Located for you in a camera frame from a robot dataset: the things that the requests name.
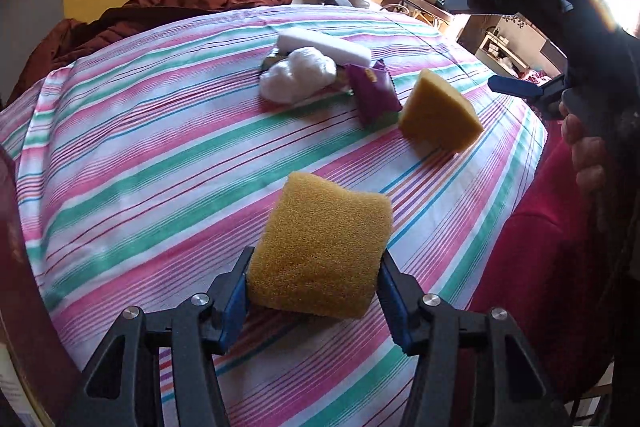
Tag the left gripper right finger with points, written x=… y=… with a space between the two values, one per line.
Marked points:
x=509 y=387

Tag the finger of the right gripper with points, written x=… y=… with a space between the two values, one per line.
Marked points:
x=545 y=98
x=479 y=7

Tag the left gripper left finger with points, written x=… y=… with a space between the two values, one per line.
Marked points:
x=120 y=384

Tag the yellow sponge block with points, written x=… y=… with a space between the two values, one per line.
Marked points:
x=321 y=249

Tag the person's right hand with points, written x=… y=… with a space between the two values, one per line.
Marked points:
x=589 y=159

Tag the gold metal tin box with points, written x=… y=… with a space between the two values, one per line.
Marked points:
x=45 y=369

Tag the purple snack packet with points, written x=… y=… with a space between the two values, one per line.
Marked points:
x=374 y=91

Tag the white foam block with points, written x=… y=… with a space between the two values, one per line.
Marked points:
x=341 y=51

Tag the white plastic bag ball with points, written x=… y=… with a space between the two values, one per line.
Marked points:
x=297 y=74

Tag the striped bed cover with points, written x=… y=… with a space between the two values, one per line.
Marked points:
x=143 y=170

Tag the dark red blanket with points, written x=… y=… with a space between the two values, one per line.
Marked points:
x=125 y=21

